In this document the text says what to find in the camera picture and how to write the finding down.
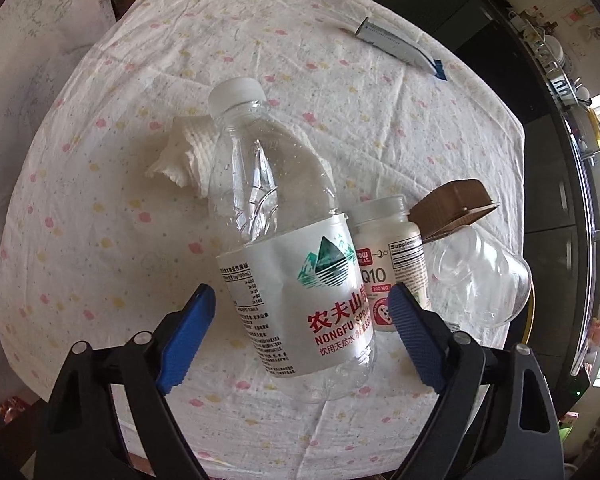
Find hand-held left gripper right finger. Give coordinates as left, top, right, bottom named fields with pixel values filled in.
left=387, top=281, right=566, bottom=480

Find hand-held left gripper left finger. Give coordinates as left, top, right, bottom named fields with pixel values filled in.
left=32, top=282, right=217, bottom=480

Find clear plastic cup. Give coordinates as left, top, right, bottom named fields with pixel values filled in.
left=425, top=227, right=533, bottom=328

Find white supplement bottle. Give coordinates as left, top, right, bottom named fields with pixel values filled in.
left=347, top=195, right=433, bottom=333

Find yellow-rimmed dark bin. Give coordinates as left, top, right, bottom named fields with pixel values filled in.
left=505, top=280, right=538, bottom=361

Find clear plastic water bottle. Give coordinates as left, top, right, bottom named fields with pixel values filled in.
left=207, top=77, right=376, bottom=403

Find brown ridged lid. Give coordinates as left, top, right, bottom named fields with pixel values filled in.
left=410, top=179, right=500, bottom=243

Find silver toothpaste tube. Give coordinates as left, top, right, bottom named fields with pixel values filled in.
left=347, top=16, right=448, bottom=82

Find white dotted tablecloth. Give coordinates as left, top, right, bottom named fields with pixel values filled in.
left=0, top=0, right=526, bottom=480

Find crumpled white tissue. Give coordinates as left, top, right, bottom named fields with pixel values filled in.
left=145, top=115, right=336, bottom=206

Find green base cabinets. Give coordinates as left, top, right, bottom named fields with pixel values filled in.
left=405, top=0, right=596, bottom=386

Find white dish rack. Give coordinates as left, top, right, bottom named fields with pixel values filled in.
left=522, top=20, right=588, bottom=108

